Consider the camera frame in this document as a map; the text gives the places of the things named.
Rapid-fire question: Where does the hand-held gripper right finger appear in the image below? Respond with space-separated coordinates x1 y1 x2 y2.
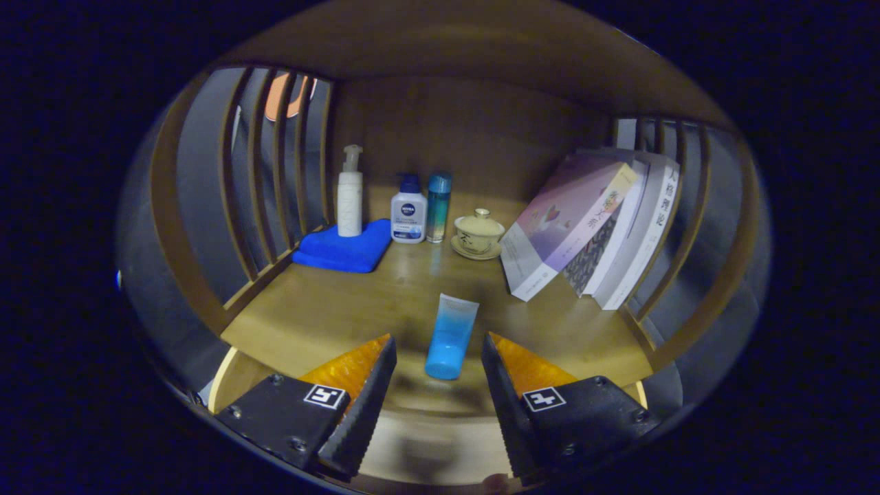
481 332 662 485

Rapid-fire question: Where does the blue cream tube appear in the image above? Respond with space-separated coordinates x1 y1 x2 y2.
424 294 480 381

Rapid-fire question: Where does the beige saucer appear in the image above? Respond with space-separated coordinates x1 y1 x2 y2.
450 236 504 261

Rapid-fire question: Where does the white pump bottle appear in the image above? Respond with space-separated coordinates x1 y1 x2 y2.
336 144 364 238

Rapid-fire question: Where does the teal bottle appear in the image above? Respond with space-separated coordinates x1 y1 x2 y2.
426 172 453 243

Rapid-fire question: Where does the wooden countertop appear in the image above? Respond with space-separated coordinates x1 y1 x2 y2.
220 186 654 389

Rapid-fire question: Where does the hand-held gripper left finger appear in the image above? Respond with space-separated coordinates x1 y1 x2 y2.
214 334 398 480

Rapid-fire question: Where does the wooden cabinet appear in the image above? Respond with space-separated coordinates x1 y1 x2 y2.
148 0 764 492

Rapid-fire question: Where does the white book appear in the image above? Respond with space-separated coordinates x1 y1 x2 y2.
591 153 681 311

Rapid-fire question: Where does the white bottle blue cap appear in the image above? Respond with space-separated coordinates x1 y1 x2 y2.
390 173 428 245

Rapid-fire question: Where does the purple cover book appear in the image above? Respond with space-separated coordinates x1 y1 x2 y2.
500 153 639 303

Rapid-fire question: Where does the beige lidded teacup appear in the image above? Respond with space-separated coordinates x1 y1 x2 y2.
454 208 506 254

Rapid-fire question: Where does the blue folded cloth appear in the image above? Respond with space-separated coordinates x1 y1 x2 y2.
292 219 393 274

